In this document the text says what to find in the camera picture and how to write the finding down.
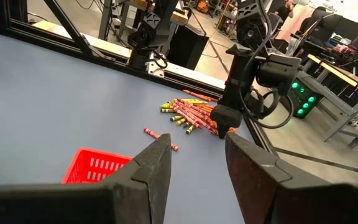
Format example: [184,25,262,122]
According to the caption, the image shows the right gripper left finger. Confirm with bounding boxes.
[110,133,173,224]

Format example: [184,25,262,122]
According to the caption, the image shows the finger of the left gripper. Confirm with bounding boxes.
[210,105,242,139]

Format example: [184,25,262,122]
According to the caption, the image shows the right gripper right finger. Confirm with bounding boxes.
[225,132,291,224]

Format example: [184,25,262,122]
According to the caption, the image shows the scattered yellow crayons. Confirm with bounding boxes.
[0,0,281,158]

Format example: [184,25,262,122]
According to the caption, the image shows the orange crayon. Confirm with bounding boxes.
[182,89,219,103]

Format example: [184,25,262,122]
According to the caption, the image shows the red plastic basket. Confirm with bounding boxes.
[61,147,134,185]

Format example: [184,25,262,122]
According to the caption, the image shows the black cabinet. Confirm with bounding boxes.
[166,24,210,71]

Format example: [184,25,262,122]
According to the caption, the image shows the computer tower green lights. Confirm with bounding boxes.
[286,73,324,119]

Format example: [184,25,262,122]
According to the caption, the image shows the person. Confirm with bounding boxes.
[273,0,316,43]

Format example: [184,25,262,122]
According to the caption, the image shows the wooden top metal desk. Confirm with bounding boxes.
[306,53,358,149]

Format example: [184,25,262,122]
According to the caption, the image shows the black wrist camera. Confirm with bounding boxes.
[255,52,302,96]

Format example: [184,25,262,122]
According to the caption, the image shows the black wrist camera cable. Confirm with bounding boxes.
[239,88,295,130]

